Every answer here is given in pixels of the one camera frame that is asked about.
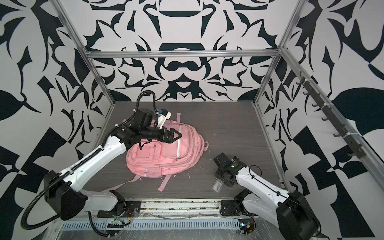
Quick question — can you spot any clear plastic ruler box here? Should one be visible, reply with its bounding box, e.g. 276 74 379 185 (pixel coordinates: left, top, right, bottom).
212 179 224 193

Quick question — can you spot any aluminium front rail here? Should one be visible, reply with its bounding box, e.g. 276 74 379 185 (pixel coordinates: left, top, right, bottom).
50 196 308 223

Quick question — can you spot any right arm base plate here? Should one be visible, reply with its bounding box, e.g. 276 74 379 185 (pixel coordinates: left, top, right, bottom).
220 200 249 217

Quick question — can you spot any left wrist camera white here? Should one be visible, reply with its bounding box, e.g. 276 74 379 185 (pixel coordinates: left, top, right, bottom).
157 109 172 129

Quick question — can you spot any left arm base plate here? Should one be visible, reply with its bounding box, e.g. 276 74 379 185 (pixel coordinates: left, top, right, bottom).
97 201 142 218

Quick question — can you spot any white vented cable duct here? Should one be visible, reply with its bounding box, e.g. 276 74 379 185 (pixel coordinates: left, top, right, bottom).
59 218 241 232

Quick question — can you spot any aluminium frame crossbar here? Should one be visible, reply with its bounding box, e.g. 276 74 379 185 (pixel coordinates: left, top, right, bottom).
85 50 278 59

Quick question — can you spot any pink student backpack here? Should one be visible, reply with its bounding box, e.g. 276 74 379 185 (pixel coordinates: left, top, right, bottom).
126 113 209 192

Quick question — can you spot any black corrugated cable hose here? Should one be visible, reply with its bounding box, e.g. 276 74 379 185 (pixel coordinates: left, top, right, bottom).
20 89 158 238

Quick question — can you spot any grey hook rack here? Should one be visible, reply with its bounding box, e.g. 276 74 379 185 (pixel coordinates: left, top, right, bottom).
297 73 367 159

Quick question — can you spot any small green circuit board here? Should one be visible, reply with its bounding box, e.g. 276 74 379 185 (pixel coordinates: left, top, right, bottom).
239 218 256 236

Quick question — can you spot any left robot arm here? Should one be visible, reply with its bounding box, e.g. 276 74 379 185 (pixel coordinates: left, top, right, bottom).
44 109 182 221

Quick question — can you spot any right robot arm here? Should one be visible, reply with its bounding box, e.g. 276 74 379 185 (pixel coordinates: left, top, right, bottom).
213 153 322 240

